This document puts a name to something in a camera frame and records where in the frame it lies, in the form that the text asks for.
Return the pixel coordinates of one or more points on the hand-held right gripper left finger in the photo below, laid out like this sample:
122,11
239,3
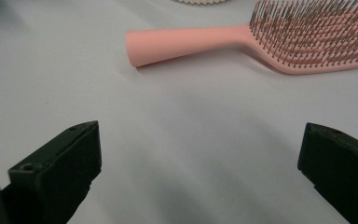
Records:
59,168

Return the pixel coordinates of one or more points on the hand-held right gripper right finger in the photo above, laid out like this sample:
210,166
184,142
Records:
341,165

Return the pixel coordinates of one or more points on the pink hairbrush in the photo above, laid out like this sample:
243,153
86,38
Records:
183,43

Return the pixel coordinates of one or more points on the white plastic basket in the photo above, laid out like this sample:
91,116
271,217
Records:
200,2

